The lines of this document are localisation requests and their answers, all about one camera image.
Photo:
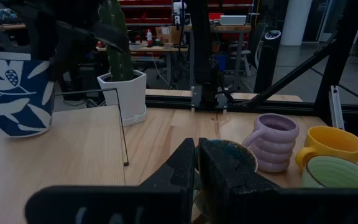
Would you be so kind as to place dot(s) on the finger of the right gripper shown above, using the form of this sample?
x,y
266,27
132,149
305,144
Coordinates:
x,y
42,46
61,63

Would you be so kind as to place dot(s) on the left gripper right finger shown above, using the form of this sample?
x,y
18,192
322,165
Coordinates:
x,y
228,199

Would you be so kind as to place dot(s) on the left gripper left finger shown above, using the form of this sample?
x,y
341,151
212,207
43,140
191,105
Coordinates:
x,y
166,199

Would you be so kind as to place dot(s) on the dark glazed mug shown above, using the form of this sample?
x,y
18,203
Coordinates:
x,y
244,155

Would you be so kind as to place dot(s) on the white mug blue leaves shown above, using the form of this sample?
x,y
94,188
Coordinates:
x,y
14,102

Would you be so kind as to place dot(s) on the lilac ringed mug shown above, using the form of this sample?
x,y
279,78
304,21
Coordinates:
x,y
272,146

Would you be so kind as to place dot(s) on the green ribbed mug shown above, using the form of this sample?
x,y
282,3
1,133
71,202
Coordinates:
x,y
337,174

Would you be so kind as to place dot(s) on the yellow faceted mug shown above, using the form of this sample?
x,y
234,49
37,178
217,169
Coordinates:
x,y
331,146

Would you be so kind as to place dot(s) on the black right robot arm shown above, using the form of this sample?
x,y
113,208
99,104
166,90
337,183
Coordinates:
x,y
204,46

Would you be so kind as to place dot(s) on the red shelving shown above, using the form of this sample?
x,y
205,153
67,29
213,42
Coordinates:
x,y
148,14

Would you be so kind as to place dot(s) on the white bottle red cap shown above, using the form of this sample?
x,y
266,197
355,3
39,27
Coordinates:
x,y
149,36

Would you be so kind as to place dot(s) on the cardboard box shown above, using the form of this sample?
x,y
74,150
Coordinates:
x,y
168,34

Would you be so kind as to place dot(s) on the blue waste bin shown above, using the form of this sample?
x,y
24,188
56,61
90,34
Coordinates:
x,y
221,62

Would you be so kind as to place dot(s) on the black tower fan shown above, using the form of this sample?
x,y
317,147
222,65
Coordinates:
x,y
266,62

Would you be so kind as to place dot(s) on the wooden desk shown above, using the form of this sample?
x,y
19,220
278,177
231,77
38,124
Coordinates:
x,y
228,28

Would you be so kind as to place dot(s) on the white device box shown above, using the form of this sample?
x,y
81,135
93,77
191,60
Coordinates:
x,y
233,20

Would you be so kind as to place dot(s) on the white round pillar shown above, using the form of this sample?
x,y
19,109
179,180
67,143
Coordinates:
x,y
295,21

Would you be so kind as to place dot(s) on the silver metal bracket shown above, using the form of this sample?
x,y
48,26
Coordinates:
x,y
336,109

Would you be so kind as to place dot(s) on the black metal rig frame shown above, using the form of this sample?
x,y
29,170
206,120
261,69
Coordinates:
x,y
337,62

